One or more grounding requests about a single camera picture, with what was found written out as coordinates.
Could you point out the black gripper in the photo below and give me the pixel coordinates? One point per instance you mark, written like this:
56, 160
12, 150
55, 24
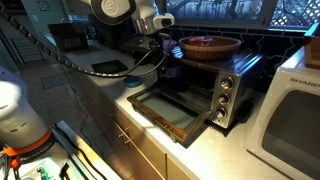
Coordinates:
149, 47

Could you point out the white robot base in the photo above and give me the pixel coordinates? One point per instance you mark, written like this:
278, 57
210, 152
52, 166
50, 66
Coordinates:
31, 150

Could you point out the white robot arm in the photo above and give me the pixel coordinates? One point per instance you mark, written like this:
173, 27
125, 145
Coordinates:
147, 22

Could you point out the black baking tray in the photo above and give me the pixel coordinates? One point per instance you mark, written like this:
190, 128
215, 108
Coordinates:
109, 67

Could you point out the open glass oven door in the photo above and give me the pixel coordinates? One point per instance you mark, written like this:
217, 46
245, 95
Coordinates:
179, 110

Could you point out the silver toaster oven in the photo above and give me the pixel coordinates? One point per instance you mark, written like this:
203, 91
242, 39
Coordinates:
220, 86

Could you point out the wooden tray on microwave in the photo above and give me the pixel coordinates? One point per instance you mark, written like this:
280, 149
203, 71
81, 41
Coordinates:
312, 46

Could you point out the small blue bowl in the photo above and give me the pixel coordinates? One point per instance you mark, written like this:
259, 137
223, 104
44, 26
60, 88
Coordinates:
132, 82

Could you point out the woven wicker basket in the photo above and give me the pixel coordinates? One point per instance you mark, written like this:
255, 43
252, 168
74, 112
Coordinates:
221, 48

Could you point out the red item in basket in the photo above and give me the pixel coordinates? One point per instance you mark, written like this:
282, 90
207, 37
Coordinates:
200, 41

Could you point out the black box on counter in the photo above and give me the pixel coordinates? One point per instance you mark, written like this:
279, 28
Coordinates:
68, 36

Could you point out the white microwave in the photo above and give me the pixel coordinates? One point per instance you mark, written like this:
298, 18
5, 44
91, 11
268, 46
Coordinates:
286, 132

